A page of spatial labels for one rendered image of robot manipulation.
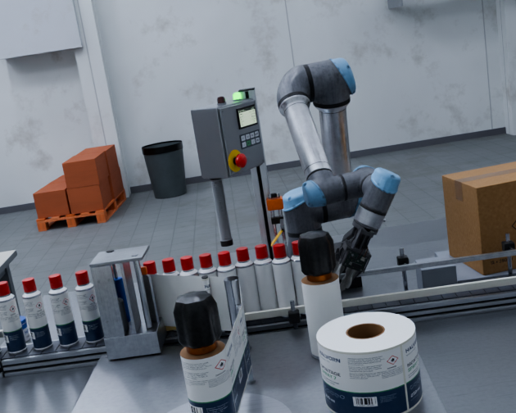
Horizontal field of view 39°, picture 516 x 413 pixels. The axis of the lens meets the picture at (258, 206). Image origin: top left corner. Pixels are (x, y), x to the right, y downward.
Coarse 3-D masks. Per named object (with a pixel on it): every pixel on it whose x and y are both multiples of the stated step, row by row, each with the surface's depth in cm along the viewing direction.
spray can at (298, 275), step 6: (294, 246) 197; (294, 252) 198; (294, 258) 198; (294, 264) 198; (300, 264) 197; (294, 270) 198; (300, 270) 197; (294, 276) 199; (300, 276) 198; (294, 282) 200; (300, 282) 198; (300, 288) 199; (300, 294) 199; (300, 300) 200
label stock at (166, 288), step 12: (156, 276) 195; (168, 276) 193; (180, 276) 191; (192, 276) 189; (156, 288) 196; (168, 288) 194; (180, 288) 192; (192, 288) 190; (204, 288) 186; (216, 288) 186; (240, 288) 179; (156, 300) 197; (168, 300) 195; (216, 300) 187; (168, 312) 196; (228, 312) 187; (168, 324) 198; (228, 324) 188
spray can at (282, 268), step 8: (280, 248) 197; (280, 256) 197; (272, 264) 199; (280, 264) 197; (288, 264) 198; (280, 272) 197; (288, 272) 198; (280, 280) 198; (288, 280) 198; (280, 288) 198; (288, 288) 198; (280, 296) 199; (288, 296) 199; (280, 304) 200; (288, 304) 199; (296, 304) 202
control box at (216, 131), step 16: (192, 112) 195; (208, 112) 192; (224, 112) 192; (256, 112) 203; (208, 128) 193; (224, 128) 192; (256, 128) 203; (208, 144) 195; (224, 144) 192; (240, 144) 197; (256, 144) 203; (208, 160) 196; (224, 160) 193; (256, 160) 203; (208, 176) 198; (224, 176) 194
